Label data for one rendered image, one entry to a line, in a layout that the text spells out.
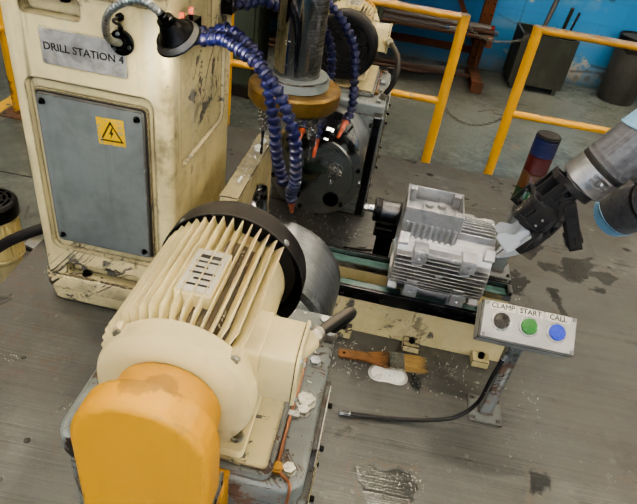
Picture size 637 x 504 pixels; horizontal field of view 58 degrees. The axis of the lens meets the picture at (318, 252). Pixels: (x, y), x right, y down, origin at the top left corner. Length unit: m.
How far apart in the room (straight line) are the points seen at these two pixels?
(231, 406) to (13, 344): 0.84
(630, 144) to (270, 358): 0.75
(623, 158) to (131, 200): 0.89
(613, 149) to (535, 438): 0.59
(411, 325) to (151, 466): 0.89
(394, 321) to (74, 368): 0.69
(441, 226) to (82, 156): 0.71
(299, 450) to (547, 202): 0.69
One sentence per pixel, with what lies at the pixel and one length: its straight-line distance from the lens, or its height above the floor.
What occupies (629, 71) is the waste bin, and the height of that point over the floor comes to 0.33.
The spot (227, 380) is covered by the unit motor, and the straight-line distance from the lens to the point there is 0.55.
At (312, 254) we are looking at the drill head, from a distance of 0.99.
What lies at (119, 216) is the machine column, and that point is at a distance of 1.20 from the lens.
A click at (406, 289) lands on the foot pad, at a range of 1.24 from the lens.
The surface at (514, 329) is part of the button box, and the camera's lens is 1.10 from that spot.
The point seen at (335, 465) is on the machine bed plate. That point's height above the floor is 0.80.
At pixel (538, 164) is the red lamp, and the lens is 1.51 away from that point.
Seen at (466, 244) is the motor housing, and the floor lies 1.08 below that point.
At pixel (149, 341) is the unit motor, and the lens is 0.54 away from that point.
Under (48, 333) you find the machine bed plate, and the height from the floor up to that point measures 0.80.
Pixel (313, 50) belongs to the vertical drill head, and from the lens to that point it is 1.09.
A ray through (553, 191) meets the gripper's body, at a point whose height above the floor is 1.26.
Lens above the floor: 1.73
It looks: 36 degrees down
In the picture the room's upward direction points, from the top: 9 degrees clockwise
